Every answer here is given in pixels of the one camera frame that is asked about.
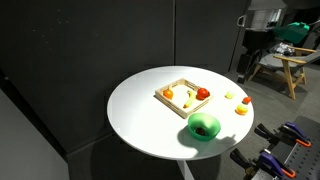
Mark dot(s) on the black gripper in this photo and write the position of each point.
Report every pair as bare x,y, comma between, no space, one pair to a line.
255,41

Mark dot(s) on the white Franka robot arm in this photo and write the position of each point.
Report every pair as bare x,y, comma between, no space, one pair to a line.
263,16

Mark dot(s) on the translucent green plastic bowl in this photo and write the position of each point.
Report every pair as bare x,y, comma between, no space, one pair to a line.
210,121

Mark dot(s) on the pale yellow-green toy fruit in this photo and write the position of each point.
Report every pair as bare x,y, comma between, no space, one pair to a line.
229,95

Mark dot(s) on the small red-orange toy fruit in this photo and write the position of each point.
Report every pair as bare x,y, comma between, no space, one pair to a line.
246,100

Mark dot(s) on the yellow-orange toy fruit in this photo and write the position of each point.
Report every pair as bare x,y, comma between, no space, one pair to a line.
241,109

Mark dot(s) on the clear plastic bag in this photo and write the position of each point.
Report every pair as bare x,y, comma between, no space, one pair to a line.
283,48

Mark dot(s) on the wooden armchair grey cushion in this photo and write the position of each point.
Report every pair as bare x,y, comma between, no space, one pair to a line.
288,65

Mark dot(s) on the red toy tomato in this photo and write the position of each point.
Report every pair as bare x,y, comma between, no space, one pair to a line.
202,93

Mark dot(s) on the yellow toy banana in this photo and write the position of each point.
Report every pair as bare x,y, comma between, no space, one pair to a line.
190,99

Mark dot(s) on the square wooden tray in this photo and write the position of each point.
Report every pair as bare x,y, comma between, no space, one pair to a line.
176,91

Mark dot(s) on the toy orange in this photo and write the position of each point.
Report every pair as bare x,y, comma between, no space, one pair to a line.
168,94

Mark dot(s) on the purple orange-tipped spring clamp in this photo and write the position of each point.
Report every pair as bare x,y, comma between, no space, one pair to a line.
295,131
270,163

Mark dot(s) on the black perforated breadboard cart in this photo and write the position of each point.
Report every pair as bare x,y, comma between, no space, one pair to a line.
308,160

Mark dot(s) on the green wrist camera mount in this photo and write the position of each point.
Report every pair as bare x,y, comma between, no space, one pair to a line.
293,31

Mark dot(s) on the white table pedestal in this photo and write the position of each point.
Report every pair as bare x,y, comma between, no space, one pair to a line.
185,170

